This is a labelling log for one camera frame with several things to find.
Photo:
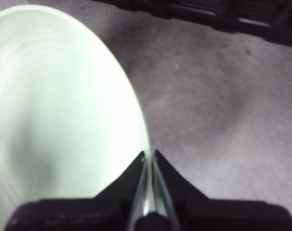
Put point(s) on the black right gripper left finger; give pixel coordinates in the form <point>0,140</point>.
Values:
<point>76,214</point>

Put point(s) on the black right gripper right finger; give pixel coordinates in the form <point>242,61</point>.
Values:
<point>220,216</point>

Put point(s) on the pale green plate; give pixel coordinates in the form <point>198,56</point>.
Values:
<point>64,96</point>

